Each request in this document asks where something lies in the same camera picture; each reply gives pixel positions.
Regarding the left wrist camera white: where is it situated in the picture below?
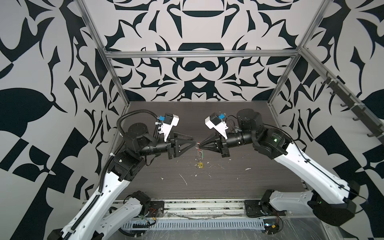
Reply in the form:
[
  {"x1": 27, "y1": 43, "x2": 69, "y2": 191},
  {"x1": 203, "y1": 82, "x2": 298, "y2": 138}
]
[{"x1": 154, "y1": 113, "x2": 180, "y2": 142}]

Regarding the white slotted cable duct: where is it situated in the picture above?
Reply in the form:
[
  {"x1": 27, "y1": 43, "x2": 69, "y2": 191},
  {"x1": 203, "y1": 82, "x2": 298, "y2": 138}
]
[{"x1": 122, "y1": 219, "x2": 265, "y2": 231}]

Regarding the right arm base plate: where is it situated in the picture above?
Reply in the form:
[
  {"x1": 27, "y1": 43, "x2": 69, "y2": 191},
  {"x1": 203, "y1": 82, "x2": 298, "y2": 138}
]
[{"x1": 244, "y1": 200, "x2": 286, "y2": 218}]

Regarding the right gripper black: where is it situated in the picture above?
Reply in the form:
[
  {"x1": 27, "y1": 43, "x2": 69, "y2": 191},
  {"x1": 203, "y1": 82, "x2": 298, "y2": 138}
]
[{"x1": 200, "y1": 129, "x2": 259, "y2": 157}]

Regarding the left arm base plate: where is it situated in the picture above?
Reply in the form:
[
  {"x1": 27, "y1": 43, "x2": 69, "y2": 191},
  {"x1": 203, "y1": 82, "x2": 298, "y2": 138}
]
[{"x1": 144, "y1": 201, "x2": 165, "y2": 218}]

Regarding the black wall hook rack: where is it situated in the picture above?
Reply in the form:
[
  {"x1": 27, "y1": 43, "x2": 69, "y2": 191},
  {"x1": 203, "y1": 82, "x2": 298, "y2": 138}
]
[{"x1": 322, "y1": 71, "x2": 384, "y2": 145}]

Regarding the aluminium front rail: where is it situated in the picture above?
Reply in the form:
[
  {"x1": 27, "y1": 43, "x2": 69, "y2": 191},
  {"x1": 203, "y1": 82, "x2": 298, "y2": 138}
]
[{"x1": 76, "y1": 197, "x2": 332, "y2": 222}]

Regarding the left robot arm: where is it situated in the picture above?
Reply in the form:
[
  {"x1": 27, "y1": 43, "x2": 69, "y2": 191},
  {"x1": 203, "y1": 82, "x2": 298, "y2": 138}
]
[{"x1": 48, "y1": 123, "x2": 196, "y2": 240}]

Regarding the small green circuit board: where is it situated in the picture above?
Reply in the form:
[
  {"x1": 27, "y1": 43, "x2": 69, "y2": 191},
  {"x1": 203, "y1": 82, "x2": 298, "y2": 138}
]
[{"x1": 263, "y1": 219, "x2": 284, "y2": 236}]

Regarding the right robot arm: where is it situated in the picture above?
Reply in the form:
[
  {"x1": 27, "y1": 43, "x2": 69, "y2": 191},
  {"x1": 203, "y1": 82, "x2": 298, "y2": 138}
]
[{"x1": 200, "y1": 109, "x2": 360, "y2": 227}]

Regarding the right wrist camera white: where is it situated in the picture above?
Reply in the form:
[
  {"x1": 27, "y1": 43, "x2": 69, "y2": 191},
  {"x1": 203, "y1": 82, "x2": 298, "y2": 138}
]
[{"x1": 205, "y1": 113, "x2": 229, "y2": 140}]

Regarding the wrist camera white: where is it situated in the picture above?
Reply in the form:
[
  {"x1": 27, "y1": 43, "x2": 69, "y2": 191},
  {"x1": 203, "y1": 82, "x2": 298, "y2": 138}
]
[
  {"x1": 205, "y1": 113, "x2": 229, "y2": 140},
  {"x1": 154, "y1": 113, "x2": 180, "y2": 142}
]

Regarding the left black corrugated cable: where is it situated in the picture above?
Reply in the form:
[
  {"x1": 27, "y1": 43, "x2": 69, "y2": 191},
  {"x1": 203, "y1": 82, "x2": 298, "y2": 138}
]
[{"x1": 116, "y1": 109, "x2": 158, "y2": 136}]

